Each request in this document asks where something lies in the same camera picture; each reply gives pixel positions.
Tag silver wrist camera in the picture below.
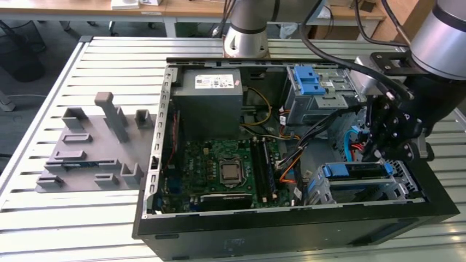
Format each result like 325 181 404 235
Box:
356 56 405 103

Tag grey metal drive cage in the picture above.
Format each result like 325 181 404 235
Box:
284 65 361 133

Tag black graphics card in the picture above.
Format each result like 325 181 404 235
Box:
198 192 254 211

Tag red wire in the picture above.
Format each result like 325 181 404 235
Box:
352 133 368 150

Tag hard disk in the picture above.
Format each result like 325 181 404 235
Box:
324 162 393 181

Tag brown cardboard box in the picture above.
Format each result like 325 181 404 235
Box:
309 26 361 41

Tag brown wooden panel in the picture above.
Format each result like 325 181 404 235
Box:
372 0 438 44

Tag grey power supply unit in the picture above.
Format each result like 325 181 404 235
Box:
171 68 245 141

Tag black mesh waste bin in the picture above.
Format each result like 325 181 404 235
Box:
0 20 47 82

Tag black power cable bundle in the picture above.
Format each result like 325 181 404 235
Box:
282 109 350 170

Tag wooden desk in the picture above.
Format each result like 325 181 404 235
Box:
0 0 234 36

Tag silver CPU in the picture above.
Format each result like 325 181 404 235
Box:
221 164 244 181

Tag orange wires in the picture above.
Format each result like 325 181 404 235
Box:
280 165 294 184

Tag green motherboard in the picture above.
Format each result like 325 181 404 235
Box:
159 138 297 213

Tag black open PC case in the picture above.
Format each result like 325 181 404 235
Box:
131 56 462 260

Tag blue plastic drive latch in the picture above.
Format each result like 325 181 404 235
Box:
293 65 329 96

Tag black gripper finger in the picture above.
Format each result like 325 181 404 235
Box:
362 135 436 164

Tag yellow wires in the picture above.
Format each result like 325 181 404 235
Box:
239 86 274 128

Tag grey metal disk bay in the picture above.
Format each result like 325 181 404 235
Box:
304 159 418 205

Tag blue wire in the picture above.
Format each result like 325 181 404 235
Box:
344 129 366 165

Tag CPU socket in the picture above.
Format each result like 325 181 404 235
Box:
217 157 248 189

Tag grey plastic parts rack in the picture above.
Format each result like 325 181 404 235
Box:
35 91 158 193

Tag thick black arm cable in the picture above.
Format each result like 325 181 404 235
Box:
298 0 416 100

